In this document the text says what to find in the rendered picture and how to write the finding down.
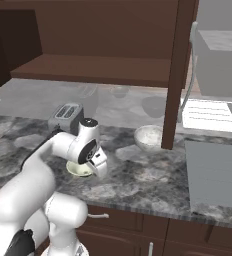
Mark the large white bowl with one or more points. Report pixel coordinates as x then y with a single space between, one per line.
149 137

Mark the open brown wall cabinet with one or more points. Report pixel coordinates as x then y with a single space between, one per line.
98 43

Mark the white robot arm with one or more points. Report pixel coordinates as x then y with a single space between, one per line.
28 186

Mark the grey range hood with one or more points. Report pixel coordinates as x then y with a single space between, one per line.
221 63

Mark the brown base cabinet door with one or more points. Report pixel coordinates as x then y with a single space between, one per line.
194 250
121 243

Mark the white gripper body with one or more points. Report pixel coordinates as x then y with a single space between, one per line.
100 165

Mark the grey toaster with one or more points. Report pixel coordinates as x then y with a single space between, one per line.
65 116

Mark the small cream bowl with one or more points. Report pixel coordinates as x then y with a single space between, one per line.
75 168

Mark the brown drawer front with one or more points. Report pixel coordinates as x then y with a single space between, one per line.
124 218
204 233

